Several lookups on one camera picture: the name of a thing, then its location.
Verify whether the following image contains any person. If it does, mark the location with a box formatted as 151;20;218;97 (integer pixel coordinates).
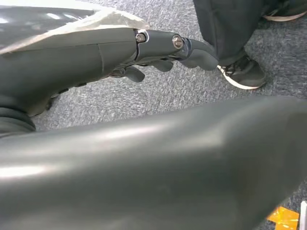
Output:
193;0;307;90

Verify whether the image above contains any person's dark shoe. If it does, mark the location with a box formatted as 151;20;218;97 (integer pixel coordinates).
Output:
262;0;307;22
217;55;267;90

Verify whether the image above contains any robot left arm ribbed sleeve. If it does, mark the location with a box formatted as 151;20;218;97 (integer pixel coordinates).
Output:
0;106;36;138

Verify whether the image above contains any yellow floor tape frame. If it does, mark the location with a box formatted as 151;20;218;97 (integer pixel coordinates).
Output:
266;206;300;230

